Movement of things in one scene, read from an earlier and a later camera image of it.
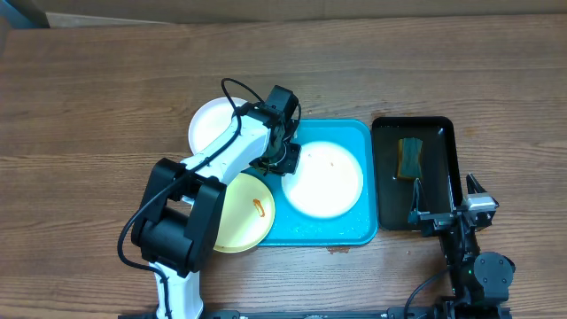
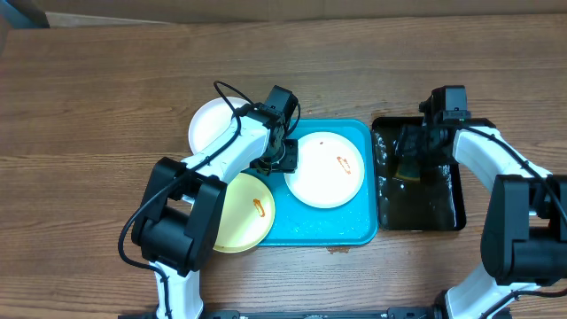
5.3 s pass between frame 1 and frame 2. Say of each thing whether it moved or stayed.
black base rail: stayed
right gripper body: moved
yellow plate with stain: stayed
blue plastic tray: stayed
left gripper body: stayed
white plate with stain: moved
